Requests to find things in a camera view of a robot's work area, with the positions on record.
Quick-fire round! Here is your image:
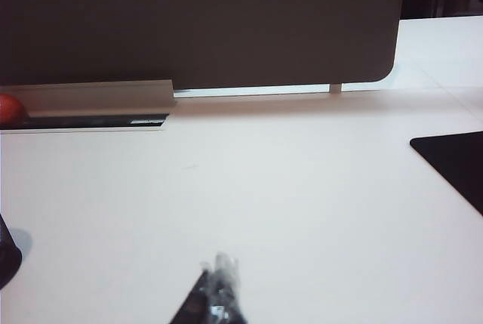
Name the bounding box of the black wire mesh basket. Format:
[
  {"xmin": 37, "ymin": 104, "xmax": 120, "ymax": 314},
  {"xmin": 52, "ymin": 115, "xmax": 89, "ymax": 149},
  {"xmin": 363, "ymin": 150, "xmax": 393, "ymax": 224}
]
[{"xmin": 0, "ymin": 213, "xmax": 23, "ymax": 289}]

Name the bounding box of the orange tangerine fruit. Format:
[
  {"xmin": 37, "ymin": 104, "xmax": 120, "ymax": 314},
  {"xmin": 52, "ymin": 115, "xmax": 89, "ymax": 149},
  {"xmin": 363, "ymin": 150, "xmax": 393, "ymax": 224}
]
[{"xmin": 0, "ymin": 93, "xmax": 28, "ymax": 125}]

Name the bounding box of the grey cable tray lid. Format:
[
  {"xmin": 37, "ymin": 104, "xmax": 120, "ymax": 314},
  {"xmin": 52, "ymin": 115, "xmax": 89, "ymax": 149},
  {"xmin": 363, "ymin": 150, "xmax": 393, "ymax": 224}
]
[{"xmin": 0, "ymin": 79, "xmax": 178, "ymax": 118}]

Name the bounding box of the black desk mat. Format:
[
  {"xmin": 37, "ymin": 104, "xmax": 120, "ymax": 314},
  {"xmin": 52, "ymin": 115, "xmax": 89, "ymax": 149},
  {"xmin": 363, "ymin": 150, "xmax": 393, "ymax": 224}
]
[{"xmin": 409, "ymin": 129, "xmax": 483, "ymax": 216}]

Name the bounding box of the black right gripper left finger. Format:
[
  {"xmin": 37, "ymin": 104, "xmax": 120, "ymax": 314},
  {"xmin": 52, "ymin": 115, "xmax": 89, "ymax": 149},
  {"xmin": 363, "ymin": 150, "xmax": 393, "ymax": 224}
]
[{"xmin": 168, "ymin": 267, "xmax": 209, "ymax": 324}]

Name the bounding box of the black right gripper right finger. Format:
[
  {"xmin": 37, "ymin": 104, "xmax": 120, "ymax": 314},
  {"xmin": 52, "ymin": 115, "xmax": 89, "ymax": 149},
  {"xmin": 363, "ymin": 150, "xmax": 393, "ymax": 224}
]
[{"xmin": 205, "ymin": 251, "xmax": 247, "ymax": 324}]

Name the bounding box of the brown fabric desk partition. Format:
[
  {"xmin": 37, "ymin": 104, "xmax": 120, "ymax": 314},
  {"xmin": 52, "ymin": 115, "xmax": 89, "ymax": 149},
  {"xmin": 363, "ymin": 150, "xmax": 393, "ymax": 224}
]
[{"xmin": 0, "ymin": 0, "xmax": 408, "ymax": 91}]

